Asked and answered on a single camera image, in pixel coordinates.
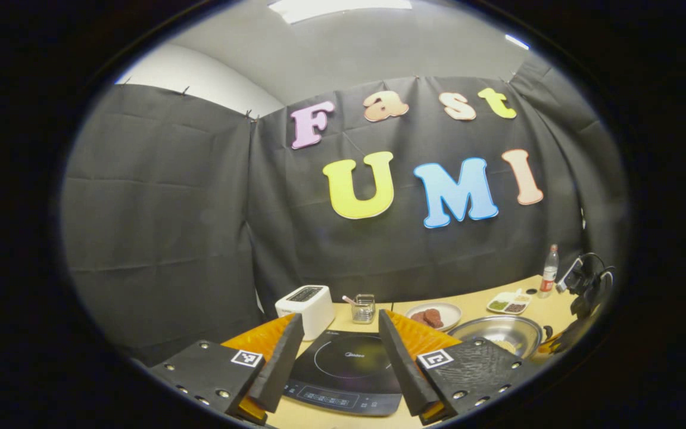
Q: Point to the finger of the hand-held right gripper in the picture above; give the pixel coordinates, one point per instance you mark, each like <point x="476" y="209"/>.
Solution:
<point x="575" y="333"/>

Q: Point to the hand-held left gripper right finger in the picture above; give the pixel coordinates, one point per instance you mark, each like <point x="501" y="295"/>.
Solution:
<point x="402" y="375"/>

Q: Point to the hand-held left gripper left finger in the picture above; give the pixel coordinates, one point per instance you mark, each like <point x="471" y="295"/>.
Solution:
<point x="283" y="369"/>

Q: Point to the black induction cooktop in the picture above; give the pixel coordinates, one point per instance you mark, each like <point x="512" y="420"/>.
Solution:
<point x="343" y="369"/>

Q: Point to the stainless steel pot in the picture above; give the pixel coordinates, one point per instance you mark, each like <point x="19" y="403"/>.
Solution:
<point x="498" y="330"/>

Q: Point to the clear plastic water bottle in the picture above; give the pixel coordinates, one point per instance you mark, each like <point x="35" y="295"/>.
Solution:
<point x="548" y="277"/>

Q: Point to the red meat patty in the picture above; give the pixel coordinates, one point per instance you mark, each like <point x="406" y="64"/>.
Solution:
<point x="420" y="317"/>
<point x="434" y="318"/>

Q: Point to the white toaster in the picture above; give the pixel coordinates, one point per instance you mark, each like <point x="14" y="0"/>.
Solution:
<point x="310" y="310"/>

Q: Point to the pile of soybeans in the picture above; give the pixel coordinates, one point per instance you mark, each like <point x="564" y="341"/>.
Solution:
<point x="505" y="346"/>

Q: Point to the white divided bean dish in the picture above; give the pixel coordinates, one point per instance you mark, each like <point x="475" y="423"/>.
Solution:
<point x="507" y="304"/>

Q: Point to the white round plate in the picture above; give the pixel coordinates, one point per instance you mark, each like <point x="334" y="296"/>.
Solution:
<point x="449" y="312"/>

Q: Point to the pink striped stick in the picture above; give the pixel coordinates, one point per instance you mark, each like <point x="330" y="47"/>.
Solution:
<point x="349" y="300"/>

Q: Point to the black backdrop cloth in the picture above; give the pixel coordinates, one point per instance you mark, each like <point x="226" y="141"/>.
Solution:
<point x="200" y="238"/>

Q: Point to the small ceiling light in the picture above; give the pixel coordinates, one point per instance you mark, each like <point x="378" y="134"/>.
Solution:
<point x="517" y="42"/>

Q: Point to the long ceiling light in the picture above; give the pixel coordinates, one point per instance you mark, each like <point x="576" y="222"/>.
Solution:
<point x="337" y="9"/>

